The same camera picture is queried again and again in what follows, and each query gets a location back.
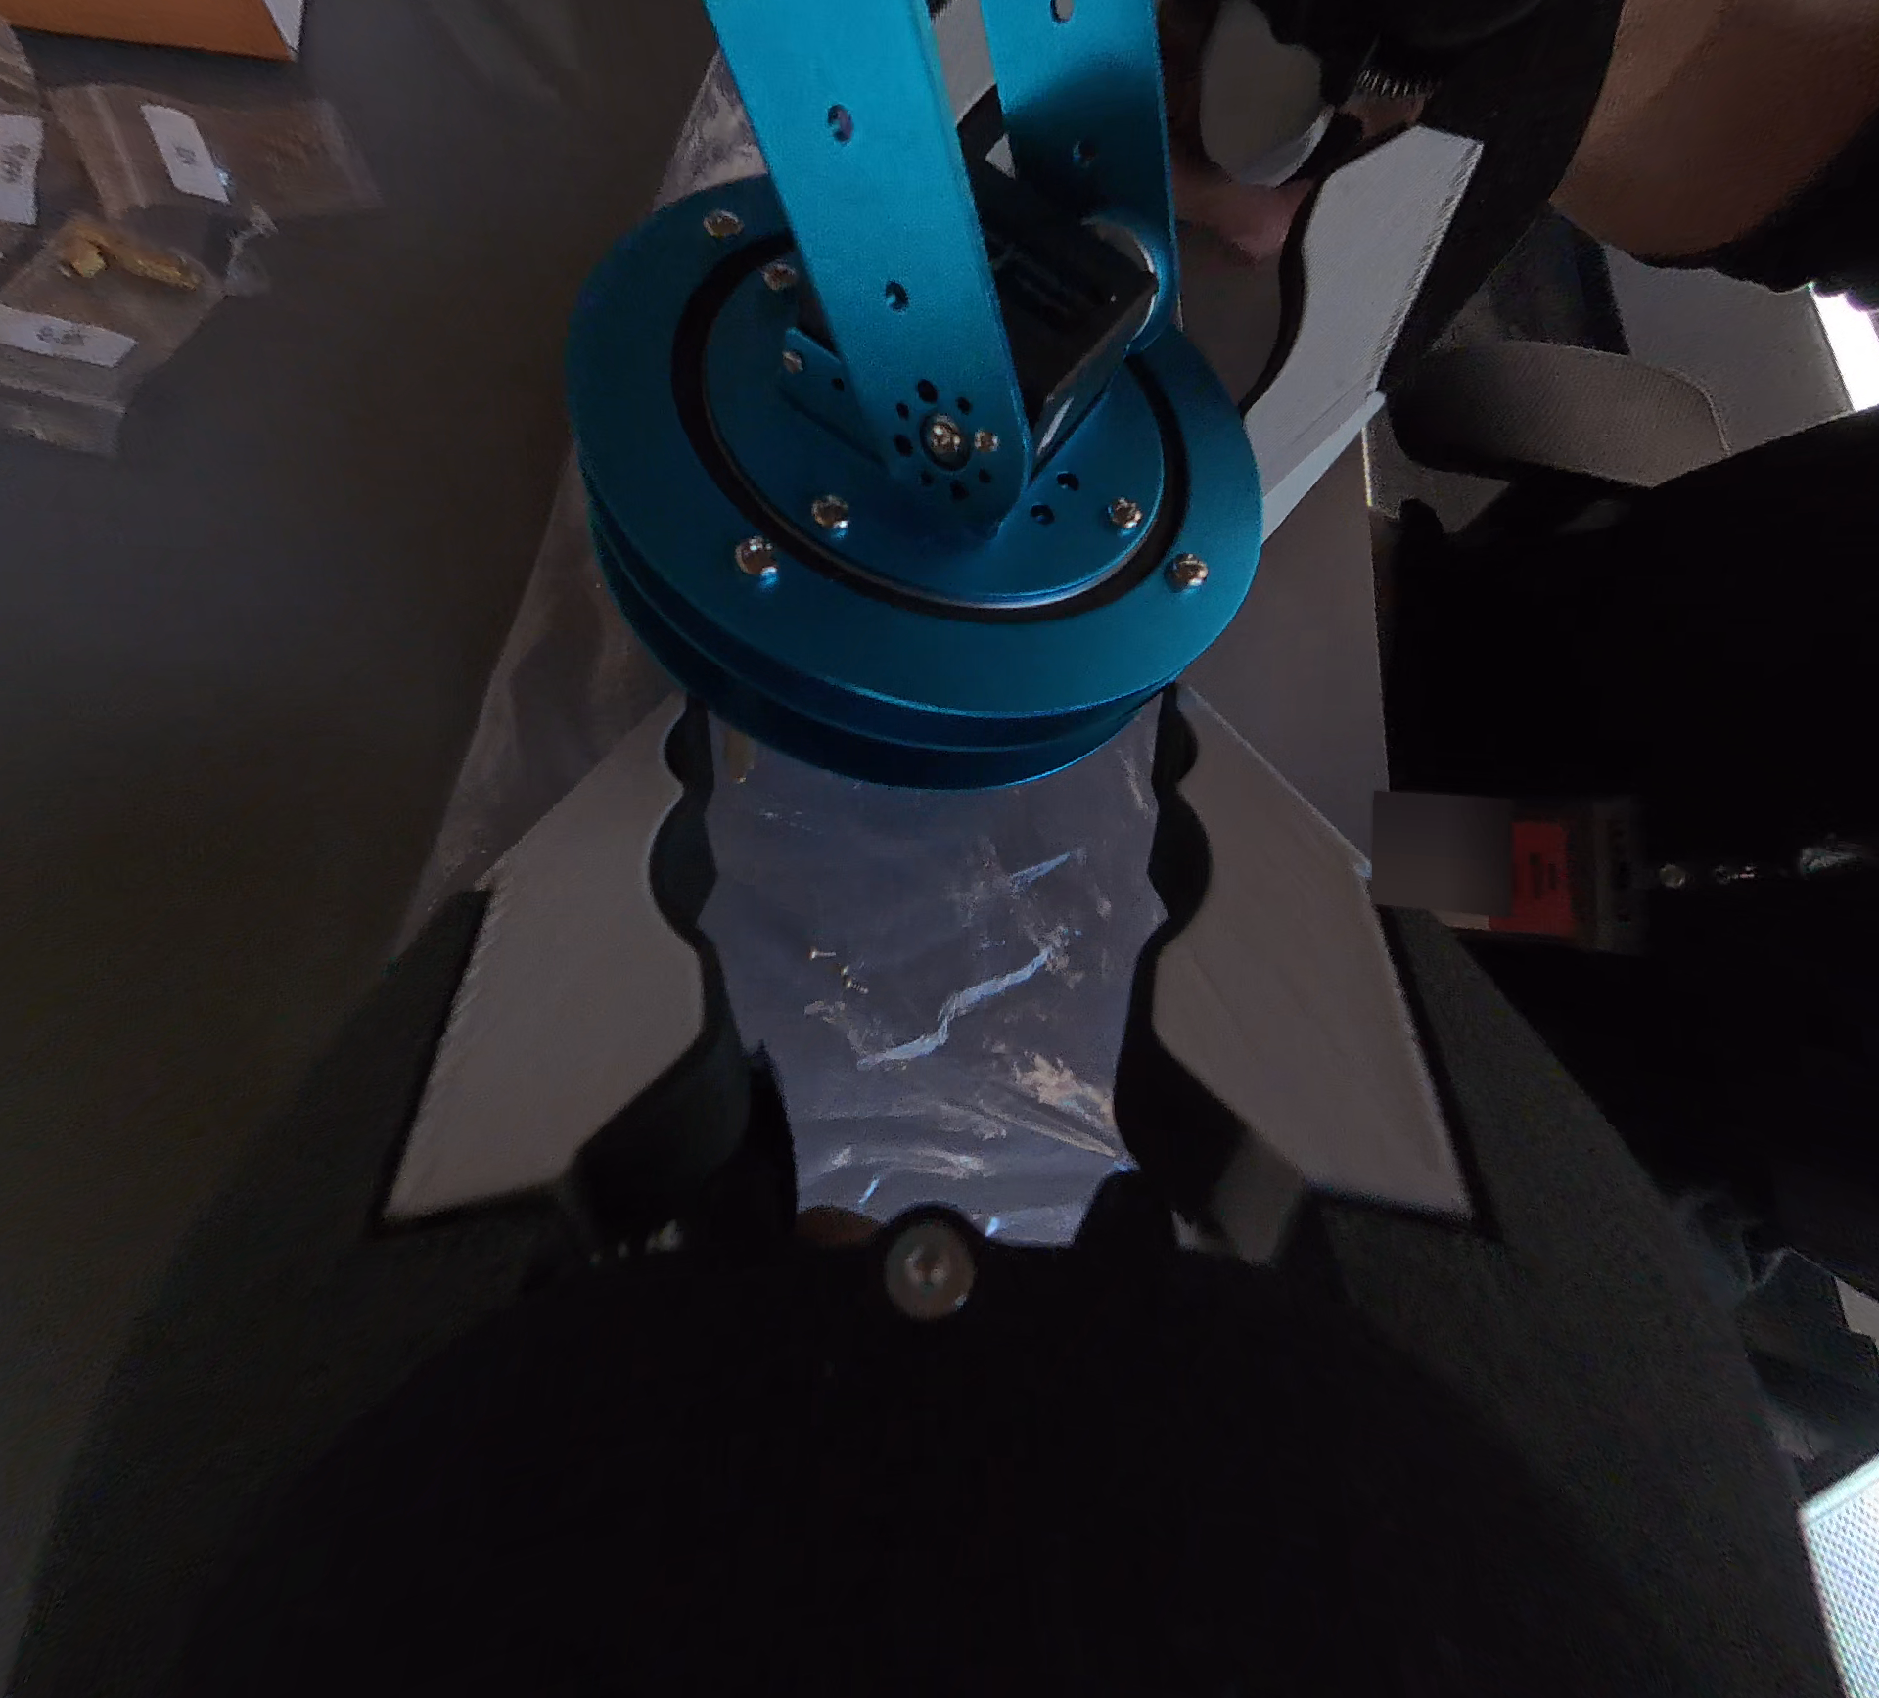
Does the pile of small parts bags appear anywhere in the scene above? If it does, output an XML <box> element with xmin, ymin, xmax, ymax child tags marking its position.
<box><xmin>0</xmin><ymin>26</ymin><xmax>384</xmax><ymax>460</ymax></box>

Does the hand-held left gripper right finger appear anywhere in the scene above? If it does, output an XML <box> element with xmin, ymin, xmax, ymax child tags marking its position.
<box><xmin>1108</xmin><ymin>685</ymin><xmax>1478</xmax><ymax>1260</ymax></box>

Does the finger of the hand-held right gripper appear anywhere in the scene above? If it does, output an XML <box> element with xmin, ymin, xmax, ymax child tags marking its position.
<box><xmin>917</xmin><ymin>0</ymin><xmax>1018</xmax><ymax>168</ymax></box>
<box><xmin>1238</xmin><ymin>131</ymin><xmax>1482</xmax><ymax>540</ymax></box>

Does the clear plastic bag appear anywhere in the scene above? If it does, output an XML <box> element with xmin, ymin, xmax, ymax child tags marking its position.
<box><xmin>396</xmin><ymin>39</ymin><xmax>1382</xmax><ymax>1252</ymax></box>

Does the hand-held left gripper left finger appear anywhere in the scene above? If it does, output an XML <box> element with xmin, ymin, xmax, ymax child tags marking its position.
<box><xmin>374</xmin><ymin>693</ymin><xmax>803</xmax><ymax>1236</ymax></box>

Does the person's right hand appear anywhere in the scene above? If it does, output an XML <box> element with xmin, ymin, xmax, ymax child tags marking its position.
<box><xmin>1549</xmin><ymin>0</ymin><xmax>1879</xmax><ymax>294</ymax></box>

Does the blue toy robot arm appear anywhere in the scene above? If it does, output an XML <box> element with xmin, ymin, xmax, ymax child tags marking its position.
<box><xmin>564</xmin><ymin>0</ymin><xmax>1265</xmax><ymax>792</ymax></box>

